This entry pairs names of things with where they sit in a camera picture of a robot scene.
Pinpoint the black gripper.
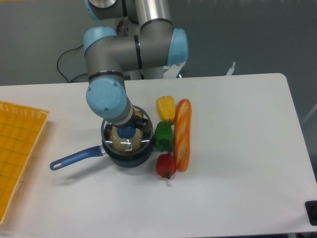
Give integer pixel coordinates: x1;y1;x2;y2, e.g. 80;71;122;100
104;110;149;135

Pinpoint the glass pot lid blue knob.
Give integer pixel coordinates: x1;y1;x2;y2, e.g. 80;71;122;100
100;105;153;156

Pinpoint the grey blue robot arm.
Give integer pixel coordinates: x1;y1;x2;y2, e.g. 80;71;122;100
83;0;188;131

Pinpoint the wrapped bread slice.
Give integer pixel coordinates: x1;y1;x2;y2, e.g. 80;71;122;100
110;126;143;153

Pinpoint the green bell pepper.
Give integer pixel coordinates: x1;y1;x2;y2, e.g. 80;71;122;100
154;121;174;151

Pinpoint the yellow bell pepper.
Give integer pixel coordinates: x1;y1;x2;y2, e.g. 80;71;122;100
156;96;176;123

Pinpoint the red bell pepper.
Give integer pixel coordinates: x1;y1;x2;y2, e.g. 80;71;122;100
156;152;176;179

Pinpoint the orange baguette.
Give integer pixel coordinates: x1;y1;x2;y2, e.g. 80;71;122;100
174;99;192;172

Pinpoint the yellow woven basket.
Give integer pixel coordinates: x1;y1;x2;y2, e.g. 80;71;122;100
0;101;50;224

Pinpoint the black table corner device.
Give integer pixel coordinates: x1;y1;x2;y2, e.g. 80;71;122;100
305;200;317;226

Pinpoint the dark pot with blue handle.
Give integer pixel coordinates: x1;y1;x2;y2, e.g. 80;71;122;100
50;118;154;171

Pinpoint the black cable on floor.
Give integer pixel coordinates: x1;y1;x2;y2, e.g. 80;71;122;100
56;43;90;83

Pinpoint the white table bracket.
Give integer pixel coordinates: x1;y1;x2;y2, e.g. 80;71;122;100
226;61;236;76

